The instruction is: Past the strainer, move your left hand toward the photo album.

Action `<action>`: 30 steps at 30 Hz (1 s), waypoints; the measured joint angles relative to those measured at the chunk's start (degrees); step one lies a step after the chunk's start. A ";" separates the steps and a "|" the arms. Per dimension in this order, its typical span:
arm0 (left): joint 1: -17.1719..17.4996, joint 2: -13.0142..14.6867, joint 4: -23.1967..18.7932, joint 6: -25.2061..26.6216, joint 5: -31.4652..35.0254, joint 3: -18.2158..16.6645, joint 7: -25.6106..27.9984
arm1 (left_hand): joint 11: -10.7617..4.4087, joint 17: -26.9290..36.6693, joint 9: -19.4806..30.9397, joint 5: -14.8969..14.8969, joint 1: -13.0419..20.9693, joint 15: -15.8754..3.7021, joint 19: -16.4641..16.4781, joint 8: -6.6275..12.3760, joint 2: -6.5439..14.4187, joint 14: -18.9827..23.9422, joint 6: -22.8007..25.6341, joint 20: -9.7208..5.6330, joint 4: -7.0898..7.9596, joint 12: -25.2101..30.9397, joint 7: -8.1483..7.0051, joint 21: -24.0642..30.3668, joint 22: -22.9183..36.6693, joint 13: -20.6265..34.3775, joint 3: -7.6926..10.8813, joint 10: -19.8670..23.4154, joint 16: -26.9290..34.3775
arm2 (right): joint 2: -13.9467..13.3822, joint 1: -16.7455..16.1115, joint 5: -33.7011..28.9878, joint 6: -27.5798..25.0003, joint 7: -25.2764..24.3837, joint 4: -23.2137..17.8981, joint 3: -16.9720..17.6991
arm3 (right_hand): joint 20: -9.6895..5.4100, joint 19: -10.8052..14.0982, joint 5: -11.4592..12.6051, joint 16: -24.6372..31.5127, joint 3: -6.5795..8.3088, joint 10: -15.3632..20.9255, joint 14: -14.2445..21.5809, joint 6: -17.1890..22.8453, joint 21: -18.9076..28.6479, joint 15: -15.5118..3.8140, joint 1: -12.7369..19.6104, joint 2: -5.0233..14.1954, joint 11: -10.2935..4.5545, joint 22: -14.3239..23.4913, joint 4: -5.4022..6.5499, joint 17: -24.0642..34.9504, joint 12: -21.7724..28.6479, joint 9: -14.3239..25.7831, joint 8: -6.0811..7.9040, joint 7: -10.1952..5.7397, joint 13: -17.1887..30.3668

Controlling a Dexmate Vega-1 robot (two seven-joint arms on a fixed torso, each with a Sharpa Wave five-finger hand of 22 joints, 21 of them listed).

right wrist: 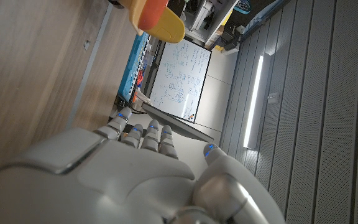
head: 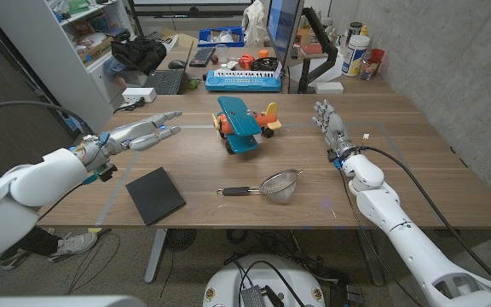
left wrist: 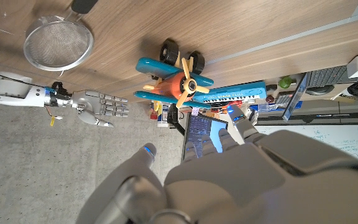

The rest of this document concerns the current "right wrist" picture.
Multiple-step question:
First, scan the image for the computer monitor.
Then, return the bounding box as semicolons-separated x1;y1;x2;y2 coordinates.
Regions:
141;102;214;143

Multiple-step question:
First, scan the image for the teal orange toy airplane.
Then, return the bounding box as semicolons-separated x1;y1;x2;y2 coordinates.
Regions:
109;0;186;44

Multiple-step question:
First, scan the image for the whiteboard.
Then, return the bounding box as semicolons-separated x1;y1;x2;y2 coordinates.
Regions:
149;39;213;123

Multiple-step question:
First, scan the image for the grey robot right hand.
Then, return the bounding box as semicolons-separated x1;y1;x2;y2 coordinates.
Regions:
0;107;287;224

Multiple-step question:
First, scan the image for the white shelf unit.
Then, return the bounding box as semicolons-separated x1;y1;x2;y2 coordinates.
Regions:
183;0;239;47

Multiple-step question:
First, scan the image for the long ceiling light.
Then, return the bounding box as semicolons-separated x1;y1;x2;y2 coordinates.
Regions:
243;55;264;149

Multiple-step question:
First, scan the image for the orange toy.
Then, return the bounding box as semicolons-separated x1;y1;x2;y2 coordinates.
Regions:
136;70;145;90

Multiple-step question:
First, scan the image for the blue toy piano keyboard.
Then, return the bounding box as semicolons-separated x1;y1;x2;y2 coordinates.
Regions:
117;32;151;103

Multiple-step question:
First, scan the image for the white plastic bag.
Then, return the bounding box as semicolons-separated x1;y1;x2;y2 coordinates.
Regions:
134;88;152;106

